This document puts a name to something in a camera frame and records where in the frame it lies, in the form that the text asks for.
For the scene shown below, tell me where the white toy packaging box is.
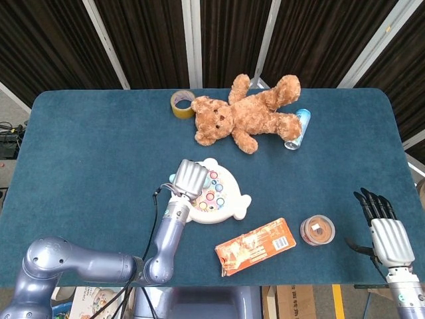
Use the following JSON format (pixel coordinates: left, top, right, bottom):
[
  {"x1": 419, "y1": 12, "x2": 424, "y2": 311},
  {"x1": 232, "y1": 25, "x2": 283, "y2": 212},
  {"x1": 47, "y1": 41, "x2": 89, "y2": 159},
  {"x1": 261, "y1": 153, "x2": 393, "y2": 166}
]
[{"x1": 71, "y1": 287, "x2": 129, "y2": 319}]

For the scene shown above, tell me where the small round clear container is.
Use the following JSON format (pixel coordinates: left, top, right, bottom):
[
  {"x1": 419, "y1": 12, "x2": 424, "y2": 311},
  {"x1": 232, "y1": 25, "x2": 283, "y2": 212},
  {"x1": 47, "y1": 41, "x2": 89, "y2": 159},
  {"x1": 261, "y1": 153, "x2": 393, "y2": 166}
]
[{"x1": 299, "y1": 214, "x2": 336, "y2": 247}]

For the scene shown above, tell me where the brown cardboard carton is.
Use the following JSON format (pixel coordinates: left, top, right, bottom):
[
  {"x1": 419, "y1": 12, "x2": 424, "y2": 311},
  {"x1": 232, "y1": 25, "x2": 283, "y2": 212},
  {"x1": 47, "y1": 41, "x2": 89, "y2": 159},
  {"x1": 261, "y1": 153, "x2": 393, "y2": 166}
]
[{"x1": 262, "y1": 284, "x2": 316, "y2": 319}]

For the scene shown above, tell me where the torn orange cardboard box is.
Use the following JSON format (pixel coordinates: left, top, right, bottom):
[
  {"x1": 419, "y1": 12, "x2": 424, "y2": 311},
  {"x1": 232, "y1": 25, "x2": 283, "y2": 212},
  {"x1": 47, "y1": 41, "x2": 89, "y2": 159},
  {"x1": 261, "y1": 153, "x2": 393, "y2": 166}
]
[{"x1": 214, "y1": 217, "x2": 297, "y2": 278}]

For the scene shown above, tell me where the brown teddy bear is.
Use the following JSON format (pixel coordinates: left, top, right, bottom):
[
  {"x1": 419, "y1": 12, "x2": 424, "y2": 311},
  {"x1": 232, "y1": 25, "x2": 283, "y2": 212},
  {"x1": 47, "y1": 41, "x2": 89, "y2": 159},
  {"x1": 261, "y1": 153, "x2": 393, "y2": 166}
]
[{"x1": 190, "y1": 73, "x2": 302, "y2": 154}]

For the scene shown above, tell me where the white plastic button toy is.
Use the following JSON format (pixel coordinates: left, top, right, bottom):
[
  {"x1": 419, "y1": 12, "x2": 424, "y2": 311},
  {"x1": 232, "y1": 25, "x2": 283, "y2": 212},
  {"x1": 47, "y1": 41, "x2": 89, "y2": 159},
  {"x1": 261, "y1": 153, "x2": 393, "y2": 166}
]
[{"x1": 179, "y1": 158, "x2": 252, "y2": 225}]

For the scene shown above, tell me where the light blue drink can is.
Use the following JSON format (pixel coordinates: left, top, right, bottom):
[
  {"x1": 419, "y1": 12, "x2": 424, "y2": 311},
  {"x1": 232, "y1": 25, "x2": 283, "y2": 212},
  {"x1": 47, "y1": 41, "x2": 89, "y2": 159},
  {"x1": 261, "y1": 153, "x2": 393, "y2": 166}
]
[{"x1": 284, "y1": 108, "x2": 311, "y2": 150}]

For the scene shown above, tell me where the grey robot torso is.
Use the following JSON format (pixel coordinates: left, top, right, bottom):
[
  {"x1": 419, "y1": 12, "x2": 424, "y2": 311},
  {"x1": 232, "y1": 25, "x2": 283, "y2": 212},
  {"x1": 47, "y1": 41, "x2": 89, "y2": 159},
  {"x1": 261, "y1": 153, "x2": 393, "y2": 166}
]
[{"x1": 132, "y1": 286, "x2": 263, "y2": 319}]

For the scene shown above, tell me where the white frame bar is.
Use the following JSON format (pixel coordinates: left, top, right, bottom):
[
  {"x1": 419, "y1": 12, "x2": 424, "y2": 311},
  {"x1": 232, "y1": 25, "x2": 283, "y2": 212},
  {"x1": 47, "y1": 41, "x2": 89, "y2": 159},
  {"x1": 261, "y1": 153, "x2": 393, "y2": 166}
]
[
  {"x1": 181, "y1": 0, "x2": 204, "y2": 89},
  {"x1": 400, "y1": 132, "x2": 425, "y2": 175},
  {"x1": 82, "y1": 0, "x2": 131, "y2": 90},
  {"x1": 249, "y1": 0, "x2": 282, "y2": 89},
  {"x1": 0, "y1": 81, "x2": 33, "y2": 114},
  {"x1": 336, "y1": 0, "x2": 416, "y2": 89}
]

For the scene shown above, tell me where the teal toy hammer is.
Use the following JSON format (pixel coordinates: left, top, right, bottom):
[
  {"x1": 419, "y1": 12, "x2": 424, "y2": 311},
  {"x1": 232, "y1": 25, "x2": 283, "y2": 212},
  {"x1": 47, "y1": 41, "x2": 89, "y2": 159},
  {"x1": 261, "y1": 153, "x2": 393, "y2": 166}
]
[{"x1": 167, "y1": 171, "x2": 213, "y2": 187}]

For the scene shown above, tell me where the black electronics with cables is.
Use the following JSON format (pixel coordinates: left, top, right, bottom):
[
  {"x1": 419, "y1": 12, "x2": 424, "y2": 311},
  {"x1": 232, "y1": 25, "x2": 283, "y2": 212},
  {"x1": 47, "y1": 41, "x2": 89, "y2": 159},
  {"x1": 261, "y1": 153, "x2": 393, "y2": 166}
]
[{"x1": 0, "y1": 122, "x2": 27, "y2": 160}]

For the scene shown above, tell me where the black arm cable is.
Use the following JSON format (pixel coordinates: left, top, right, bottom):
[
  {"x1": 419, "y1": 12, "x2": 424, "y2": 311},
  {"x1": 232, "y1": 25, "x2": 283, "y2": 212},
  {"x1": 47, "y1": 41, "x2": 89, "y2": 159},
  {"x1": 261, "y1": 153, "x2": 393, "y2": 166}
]
[{"x1": 89, "y1": 184, "x2": 177, "y2": 319}]

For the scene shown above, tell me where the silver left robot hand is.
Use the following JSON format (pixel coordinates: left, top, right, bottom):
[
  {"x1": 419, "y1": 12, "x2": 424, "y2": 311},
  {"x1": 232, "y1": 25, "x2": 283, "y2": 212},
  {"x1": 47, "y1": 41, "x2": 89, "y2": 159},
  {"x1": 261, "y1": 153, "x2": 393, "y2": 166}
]
[{"x1": 172, "y1": 159, "x2": 209, "y2": 202}]

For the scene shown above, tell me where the dark brown pleated curtain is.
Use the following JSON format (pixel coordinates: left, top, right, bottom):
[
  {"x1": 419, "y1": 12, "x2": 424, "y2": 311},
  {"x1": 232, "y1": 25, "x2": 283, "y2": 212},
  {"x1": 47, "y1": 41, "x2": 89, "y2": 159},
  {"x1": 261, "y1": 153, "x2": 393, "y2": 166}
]
[{"x1": 0, "y1": 0, "x2": 425, "y2": 157}]

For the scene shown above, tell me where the blue plastic bin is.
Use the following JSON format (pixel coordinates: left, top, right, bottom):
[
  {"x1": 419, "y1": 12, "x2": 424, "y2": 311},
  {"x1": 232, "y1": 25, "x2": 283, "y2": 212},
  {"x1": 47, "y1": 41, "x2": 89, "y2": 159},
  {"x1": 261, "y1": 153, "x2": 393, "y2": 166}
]
[{"x1": 51, "y1": 301, "x2": 72, "y2": 319}]

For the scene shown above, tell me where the yellow packing tape roll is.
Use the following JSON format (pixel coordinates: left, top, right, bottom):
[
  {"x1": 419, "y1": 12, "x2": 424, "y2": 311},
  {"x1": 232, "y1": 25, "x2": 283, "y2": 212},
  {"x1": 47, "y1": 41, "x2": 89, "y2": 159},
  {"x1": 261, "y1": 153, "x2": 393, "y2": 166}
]
[{"x1": 170, "y1": 90, "x2": 197, "y2": 120}]

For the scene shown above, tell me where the blue velvet table cloth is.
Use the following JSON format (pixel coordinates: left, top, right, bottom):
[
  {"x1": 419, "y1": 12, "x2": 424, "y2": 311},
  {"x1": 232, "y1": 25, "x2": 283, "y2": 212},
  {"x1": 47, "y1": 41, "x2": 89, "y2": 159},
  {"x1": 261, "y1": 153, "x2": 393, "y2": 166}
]
[{"x1": 0, "y1": 87, "x2": 425, "y2": 288}]

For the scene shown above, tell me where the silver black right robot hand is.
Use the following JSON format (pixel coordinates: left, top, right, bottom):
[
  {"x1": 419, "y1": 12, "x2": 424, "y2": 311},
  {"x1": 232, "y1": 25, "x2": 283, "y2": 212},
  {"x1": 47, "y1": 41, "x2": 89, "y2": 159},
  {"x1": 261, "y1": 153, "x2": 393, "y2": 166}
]
[{"x1": 343, "y1": 187, "x2": 416, "y2": 267}]

